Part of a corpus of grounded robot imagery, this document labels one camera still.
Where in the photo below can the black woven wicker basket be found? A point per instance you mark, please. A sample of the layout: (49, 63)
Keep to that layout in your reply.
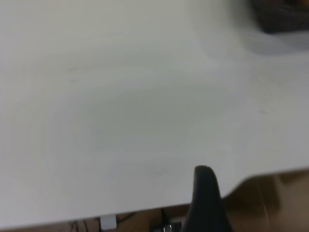
(285, 14)

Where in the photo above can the white table bracket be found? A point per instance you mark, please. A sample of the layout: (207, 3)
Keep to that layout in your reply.
(108, 221)

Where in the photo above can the black metal clamp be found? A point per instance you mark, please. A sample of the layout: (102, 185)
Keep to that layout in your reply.
(166, 226)

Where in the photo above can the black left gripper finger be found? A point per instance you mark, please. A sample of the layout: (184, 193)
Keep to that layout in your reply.
(206, 205)

